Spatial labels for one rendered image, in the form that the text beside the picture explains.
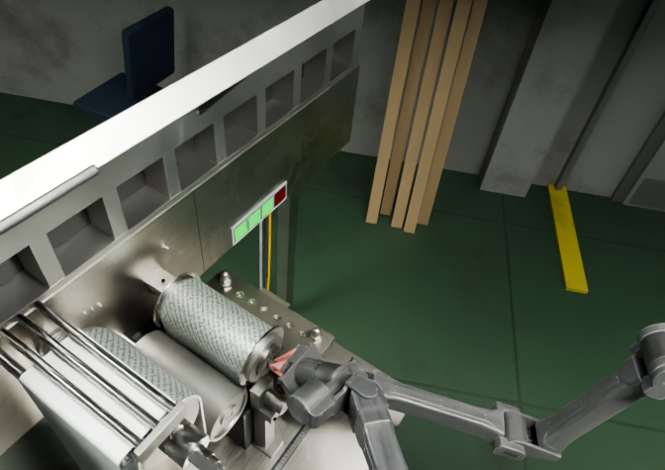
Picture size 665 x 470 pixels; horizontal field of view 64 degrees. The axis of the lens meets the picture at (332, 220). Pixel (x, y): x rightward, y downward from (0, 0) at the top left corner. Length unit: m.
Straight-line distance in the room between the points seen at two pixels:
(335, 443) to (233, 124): 0.87
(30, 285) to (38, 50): 3.14
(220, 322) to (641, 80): 2.88
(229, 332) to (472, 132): 2.66
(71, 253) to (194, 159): 0.36
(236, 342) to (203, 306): 0.11
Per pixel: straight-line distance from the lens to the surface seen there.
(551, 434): 1.33
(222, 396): 1.18
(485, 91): 3.40
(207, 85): 0.55
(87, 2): 3.77
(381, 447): 0.95
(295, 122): 1.52
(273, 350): 1.17
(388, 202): 3.24
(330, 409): 0.99
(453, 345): 2.81
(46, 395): 1.02
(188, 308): 1.21
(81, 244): 1.18
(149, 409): 0.96
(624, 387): 1.20
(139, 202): 1.23
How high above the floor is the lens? 2.29
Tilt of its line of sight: 46 degrees down
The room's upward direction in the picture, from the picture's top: 7 degrees clockwise
